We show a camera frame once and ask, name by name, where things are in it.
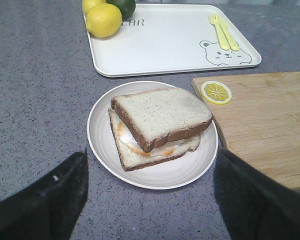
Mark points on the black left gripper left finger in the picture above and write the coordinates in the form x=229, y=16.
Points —
x=49, y=208

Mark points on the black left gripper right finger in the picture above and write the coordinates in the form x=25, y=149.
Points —
x=252, y=205

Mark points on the white round plate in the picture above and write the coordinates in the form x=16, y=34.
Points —
x=168, y=175

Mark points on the bread slice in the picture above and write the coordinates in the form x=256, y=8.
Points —
x=131, y=161
x=156, y=117

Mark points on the fried egg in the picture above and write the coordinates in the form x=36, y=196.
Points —
x=128, y=140

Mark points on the white bear tray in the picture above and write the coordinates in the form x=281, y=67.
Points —
x=169, y=38

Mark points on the wooden cutting board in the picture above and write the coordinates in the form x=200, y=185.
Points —
x=261, y=123

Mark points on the lemon slice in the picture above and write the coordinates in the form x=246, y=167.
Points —
x=216, y=92

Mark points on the yellow plastic knife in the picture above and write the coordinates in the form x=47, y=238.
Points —
x=225, y=28

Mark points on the yellow plastic fork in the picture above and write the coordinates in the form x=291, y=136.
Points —
x=213, y=19

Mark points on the yellow lemon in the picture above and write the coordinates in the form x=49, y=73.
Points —
x=87, y=5
x=103, y=20

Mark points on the green lime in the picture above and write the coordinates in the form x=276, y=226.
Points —
x=127, y=7

